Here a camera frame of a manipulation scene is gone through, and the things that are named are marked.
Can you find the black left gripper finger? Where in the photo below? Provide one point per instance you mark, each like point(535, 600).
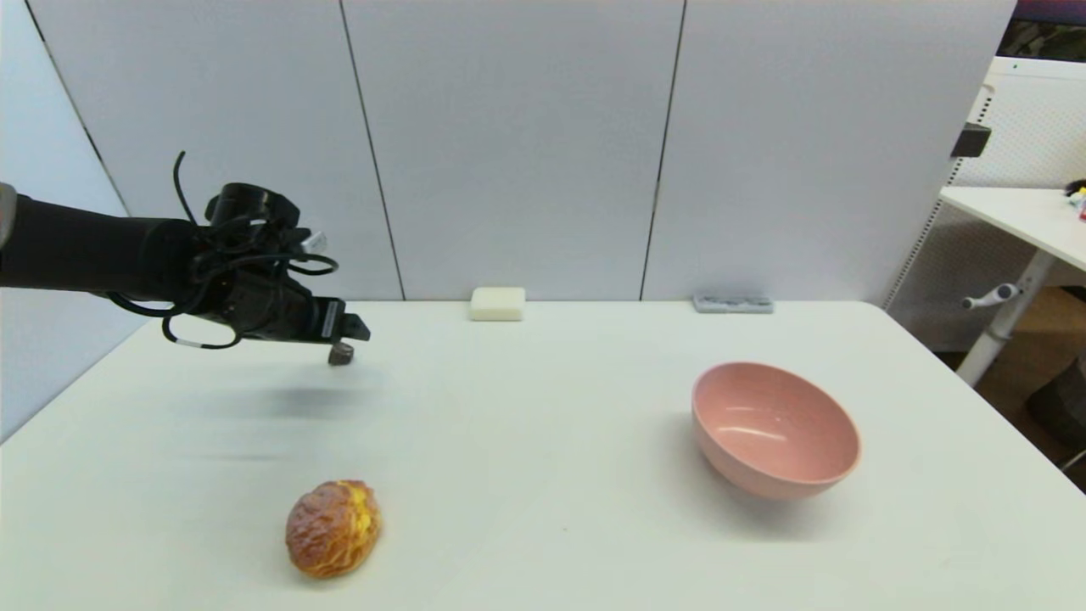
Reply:
point(355, 327)

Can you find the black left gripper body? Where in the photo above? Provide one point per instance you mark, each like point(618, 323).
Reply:
point(271, 310)

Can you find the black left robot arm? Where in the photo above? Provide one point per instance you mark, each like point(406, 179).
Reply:
point(76, 250)

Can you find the white rectangular sponge block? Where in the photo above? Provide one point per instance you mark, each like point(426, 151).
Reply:
point(498, 304)

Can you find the brown yellow bread roll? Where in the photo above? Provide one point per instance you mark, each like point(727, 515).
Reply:
point(331, 529)

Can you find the flat grey rectangular block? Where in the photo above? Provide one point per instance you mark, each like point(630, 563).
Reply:
point(732, 304)

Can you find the pink bowl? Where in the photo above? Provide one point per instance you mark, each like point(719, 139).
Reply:
point(770, 433)

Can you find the black clamp box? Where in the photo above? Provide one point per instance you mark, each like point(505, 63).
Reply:
point(969, 140)

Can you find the white side table leg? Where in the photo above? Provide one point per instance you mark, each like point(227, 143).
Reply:
point(1005, 318)

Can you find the white side table top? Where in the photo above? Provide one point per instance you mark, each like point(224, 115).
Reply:
point(1022, 216)

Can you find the white pegboard panel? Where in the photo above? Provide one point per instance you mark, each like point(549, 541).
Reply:
point(1031, 127)

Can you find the black chair base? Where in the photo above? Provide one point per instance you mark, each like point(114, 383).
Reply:
point(1060, 412)

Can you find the small colourful toys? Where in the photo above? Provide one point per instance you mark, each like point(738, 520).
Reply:
point(1077, 200)

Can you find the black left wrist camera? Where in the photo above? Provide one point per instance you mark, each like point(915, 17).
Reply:
point(250, 212)

